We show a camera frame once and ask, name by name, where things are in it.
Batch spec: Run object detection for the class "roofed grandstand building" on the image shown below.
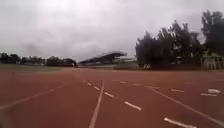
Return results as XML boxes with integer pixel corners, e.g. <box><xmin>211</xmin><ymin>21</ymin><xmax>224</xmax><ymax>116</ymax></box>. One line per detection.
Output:
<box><xmin>78</xmin><ymin>50</ymin><xmax>138</xmax><ymax>68</ymax></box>

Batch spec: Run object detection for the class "group of tall dark trees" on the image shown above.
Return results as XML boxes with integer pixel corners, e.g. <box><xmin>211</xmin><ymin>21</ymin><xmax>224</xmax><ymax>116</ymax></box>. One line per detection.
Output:
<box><xmin>134</xmin><ymin>9</ymin><xmax>224</xmax><ymax>70</ymax></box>

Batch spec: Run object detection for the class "distant row of trees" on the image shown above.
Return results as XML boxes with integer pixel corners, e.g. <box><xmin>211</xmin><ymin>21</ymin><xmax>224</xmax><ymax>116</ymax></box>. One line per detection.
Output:
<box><xmin>0</xmin><ymin>52</ymin><xmax>78</xmax><ymax>67</ymax></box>

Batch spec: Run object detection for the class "red running track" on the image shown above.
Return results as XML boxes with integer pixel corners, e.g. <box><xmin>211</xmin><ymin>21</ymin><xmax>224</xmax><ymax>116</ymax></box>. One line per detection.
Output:
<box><xmin>0</xmin><ymin>68</ymin><xmax>224</xmax><ymax>128</ymax></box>

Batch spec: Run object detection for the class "green grass field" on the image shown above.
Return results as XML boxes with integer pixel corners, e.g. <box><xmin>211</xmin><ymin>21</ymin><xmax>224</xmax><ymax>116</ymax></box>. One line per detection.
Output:
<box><xmin>0</xmin><ymin>63</ymin><xmax>73</xmax><ymax>73</ymax></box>

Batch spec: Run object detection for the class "pale railing structure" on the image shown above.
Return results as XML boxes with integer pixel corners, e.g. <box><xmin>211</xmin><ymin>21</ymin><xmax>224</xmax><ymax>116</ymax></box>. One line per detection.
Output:
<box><xmin>200</xmin><ymin>53</ymin><xmax>224</xmax><ymax>71</ymax></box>

